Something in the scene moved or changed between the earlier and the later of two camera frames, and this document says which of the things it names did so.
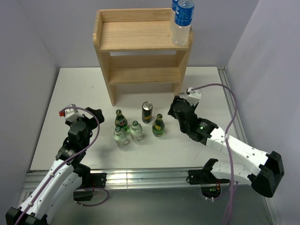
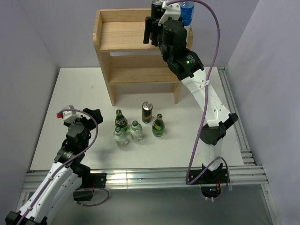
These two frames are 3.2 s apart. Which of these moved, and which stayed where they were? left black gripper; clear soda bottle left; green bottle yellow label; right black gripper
Moved: right black gripper
Stayed: green bottle yellow label; clear soda bottle left; left black gripper
